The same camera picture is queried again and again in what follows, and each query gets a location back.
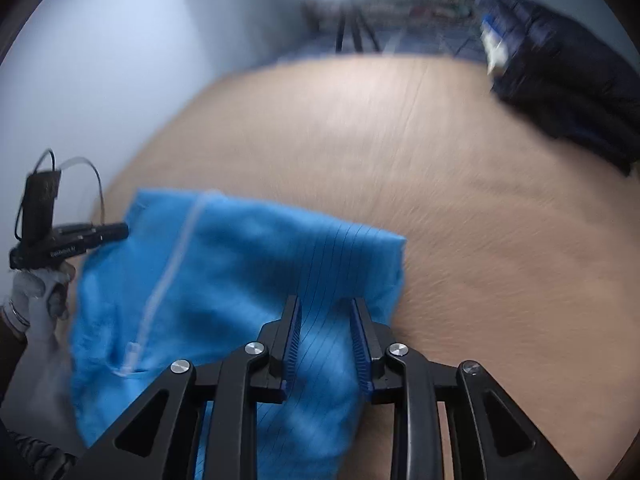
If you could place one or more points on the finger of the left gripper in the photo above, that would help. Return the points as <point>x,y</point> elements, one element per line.
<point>112,232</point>

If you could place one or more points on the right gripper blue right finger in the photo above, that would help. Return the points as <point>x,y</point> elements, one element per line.
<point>491,437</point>

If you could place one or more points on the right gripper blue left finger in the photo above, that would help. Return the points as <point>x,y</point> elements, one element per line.
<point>158,436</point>

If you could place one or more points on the blue work jacket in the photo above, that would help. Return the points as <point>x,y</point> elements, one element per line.
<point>198,275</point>

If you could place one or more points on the folded dark navy clothes stack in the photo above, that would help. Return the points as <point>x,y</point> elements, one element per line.
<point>566,80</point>

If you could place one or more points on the left white gloved hand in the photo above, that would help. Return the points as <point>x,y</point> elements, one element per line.
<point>38,300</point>

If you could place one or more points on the tan bed blanket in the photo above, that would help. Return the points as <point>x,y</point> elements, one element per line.
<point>521,252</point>

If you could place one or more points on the blue white patterned sheet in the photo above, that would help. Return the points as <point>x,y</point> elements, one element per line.
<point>433,40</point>

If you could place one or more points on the black lamp tripod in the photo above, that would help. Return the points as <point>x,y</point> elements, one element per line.
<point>351,17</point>

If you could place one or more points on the floral folded quilts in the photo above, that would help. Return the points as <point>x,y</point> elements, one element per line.
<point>430,2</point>

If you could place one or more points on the black camera box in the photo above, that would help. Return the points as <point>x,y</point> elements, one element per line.
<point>41,191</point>

